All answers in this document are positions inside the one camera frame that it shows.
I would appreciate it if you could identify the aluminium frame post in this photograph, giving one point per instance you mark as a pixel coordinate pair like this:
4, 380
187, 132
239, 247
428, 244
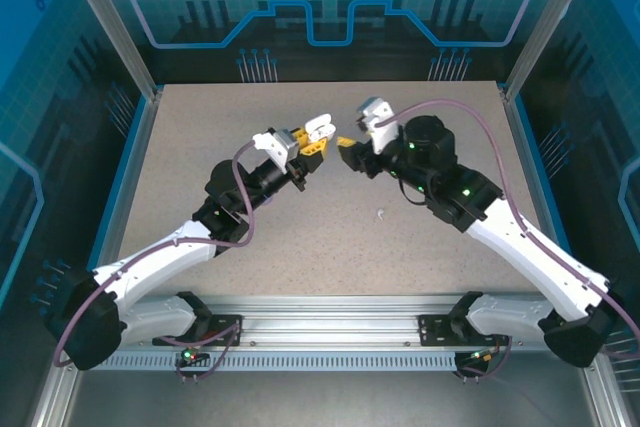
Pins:
115, 22
546, 22

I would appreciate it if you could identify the white earbud charging case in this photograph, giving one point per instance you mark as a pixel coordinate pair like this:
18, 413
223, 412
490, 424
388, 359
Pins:
320, 123

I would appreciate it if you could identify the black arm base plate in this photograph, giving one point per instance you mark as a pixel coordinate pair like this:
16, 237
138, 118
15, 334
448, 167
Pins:
225, 329
435, 329

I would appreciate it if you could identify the aluminium side rail blue strip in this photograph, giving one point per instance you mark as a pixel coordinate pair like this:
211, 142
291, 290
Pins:
531, 147
130, 167

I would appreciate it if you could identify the aluminium mounting beam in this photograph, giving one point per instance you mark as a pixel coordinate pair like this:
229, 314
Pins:
325, 322

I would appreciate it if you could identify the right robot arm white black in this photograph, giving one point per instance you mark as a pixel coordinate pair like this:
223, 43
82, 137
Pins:
525, 252

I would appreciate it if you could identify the small LED connector board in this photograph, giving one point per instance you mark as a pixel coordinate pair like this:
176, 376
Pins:
192, 354
482, 357

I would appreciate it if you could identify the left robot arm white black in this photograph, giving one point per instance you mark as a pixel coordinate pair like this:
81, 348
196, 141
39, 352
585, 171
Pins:
160, 257

